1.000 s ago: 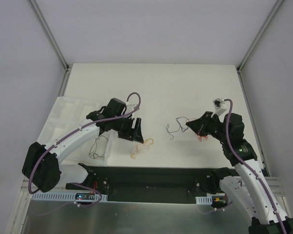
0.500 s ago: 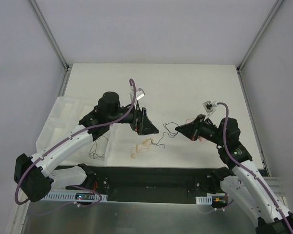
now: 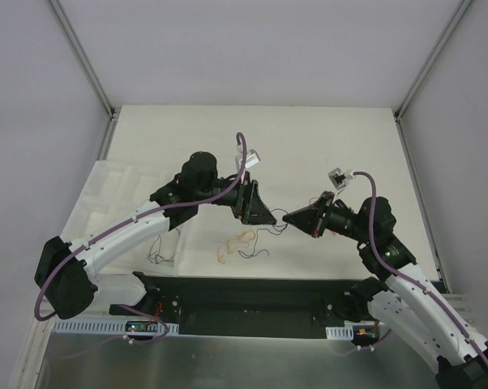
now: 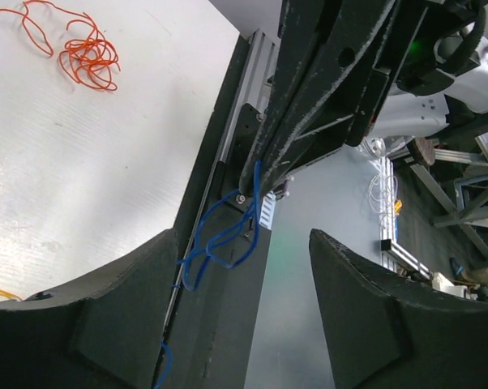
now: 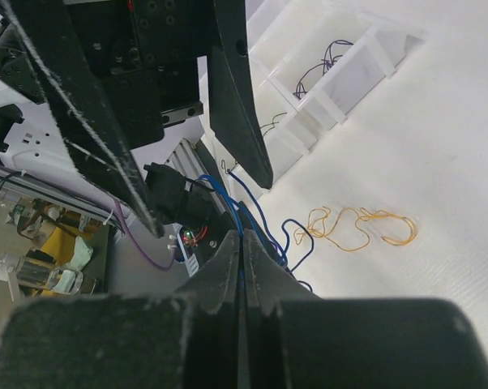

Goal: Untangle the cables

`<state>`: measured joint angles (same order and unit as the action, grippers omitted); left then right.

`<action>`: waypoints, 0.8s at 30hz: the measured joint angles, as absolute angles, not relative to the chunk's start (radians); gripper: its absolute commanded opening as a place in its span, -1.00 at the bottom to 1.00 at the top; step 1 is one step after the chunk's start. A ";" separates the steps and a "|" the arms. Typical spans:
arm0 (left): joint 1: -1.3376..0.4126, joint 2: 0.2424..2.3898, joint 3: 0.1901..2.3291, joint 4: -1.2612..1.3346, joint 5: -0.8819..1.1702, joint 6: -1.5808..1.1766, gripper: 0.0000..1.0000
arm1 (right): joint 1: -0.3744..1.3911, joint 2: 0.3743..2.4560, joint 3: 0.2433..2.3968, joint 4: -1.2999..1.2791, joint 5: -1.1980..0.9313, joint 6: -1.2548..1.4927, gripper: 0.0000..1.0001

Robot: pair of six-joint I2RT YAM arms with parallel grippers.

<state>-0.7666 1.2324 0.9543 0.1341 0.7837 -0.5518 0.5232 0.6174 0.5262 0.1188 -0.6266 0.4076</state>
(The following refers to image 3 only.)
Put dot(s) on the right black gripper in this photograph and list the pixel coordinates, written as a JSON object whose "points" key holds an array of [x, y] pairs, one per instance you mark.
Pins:
{"points": [[323, 215]]}

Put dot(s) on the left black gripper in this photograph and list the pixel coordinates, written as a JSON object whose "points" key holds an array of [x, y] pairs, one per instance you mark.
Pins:
{"points": [[245, 202]]}

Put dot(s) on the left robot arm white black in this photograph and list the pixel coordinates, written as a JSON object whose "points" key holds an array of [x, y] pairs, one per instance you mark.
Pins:
{"points": [[70, 274]]}

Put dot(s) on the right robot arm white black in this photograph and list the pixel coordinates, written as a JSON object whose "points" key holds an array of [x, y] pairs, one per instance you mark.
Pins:
{"points": [[399, 294]]}

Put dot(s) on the white compartment tray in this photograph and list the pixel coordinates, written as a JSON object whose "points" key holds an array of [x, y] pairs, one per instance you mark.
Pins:
{"points": [[113, 191]]}

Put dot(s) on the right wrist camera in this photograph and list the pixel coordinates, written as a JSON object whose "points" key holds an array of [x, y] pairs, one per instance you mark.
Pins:
{"points": [[339, 178]]}

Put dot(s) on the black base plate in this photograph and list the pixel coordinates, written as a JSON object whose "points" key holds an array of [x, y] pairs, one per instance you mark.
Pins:
{"points": [[293, 309]]}

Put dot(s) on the right white cable duct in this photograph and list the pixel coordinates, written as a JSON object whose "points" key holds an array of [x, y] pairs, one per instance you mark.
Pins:
{"points": [[340, 333]]}

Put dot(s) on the white cable duct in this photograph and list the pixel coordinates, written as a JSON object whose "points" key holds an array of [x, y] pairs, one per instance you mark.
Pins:
{"points": [[340, 333], [99, 326]]}

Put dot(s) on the left white cable duct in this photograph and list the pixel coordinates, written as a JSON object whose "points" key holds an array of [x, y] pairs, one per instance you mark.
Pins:
{"points": [[99, 326]]}

